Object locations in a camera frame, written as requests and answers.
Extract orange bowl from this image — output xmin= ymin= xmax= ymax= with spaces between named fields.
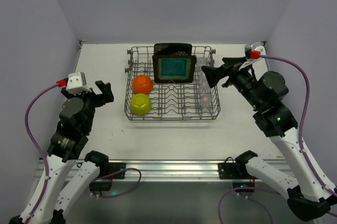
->
xmin=132 ymin=75 xmax=153 ymax=94

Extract teal glazed square plate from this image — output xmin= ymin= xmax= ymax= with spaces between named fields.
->
xmin=152 ymin=55 xmax=196 ymax=84

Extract black floral square plate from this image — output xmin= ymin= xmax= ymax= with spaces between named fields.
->
xmin=153 ymin=43 xmax=193 ymax=55

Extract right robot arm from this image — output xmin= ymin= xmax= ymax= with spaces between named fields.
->
xmin=201 ymin=57 xmax=336 ymax=221

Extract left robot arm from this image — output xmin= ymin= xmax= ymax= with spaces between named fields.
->
xmin=10 ymin=79 xmax=114 ymax=223

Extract clear glass cup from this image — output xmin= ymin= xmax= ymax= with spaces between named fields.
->
xmin=199 ymin=93 xmax=212 ymax=111
xmin=199 ymin=81 xmax=211 ymax=95
xmin=196 ymin=57 xmax=207 ymax=68
xmin=198 ymin=68 xmax=207 ymax=82

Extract clear glass cup far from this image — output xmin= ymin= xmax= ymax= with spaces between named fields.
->
xmin=196 ymin=57 xmax=207 ymax=68

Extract clear glass cup near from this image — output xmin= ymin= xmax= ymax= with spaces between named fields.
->
xmin=199 ymin=93 xmax=212 ymax=111

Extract yellow-green bowl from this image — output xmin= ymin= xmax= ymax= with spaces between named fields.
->
xmin=130 ymin=93 xmax=152 ymax=115

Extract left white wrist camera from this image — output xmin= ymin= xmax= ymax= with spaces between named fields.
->
xmin=66 ymin=72 xmax=90 ymax=94

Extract grey wire dish rack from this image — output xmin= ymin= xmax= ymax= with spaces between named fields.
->
xmin=124 ymin=45 xmax=221 ymax=122

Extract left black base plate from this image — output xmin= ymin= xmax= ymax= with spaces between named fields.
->
xmin=108 ymin=162 xmax=126 ymax=180

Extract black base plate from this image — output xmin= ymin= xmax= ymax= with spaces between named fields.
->
xmin=217 ymin=157 xmax=239 ymax=180
xmin=108 ymin=162 xmax=126 ymax=180

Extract aluminium mounting rail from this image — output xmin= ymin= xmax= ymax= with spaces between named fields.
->
xmin=33 ymin=158 xmax=311 ymax=182

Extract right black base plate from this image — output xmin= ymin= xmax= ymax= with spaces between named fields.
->
xmin=217 ymin=157 xmax=239 ymax=180

